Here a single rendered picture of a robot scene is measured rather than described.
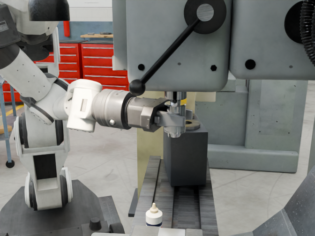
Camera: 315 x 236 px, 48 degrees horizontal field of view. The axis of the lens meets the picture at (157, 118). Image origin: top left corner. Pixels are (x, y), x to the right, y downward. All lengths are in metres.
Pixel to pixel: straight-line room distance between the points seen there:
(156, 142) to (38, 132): 1.38
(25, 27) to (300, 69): 0.73
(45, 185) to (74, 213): 0.23
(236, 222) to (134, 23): 2.23
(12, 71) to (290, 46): 0.70
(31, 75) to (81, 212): 0.86
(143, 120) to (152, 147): 1.92
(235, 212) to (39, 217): 1.59
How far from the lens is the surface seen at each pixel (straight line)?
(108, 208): 2.08
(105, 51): 5.39
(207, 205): 1.10
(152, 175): 1.27
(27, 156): 1.47
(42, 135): 1.41
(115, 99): 0.79
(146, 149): 2.67
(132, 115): 0.77
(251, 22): 0.63
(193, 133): 1.13
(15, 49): 1.02
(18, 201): 1.91
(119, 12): 0.74
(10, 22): 1.01
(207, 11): 0.61
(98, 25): 10.02
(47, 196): 1.62
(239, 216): 2.81
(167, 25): 0.64
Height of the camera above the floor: 1.46
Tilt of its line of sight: 17 degrees down
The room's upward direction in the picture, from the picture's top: straight up
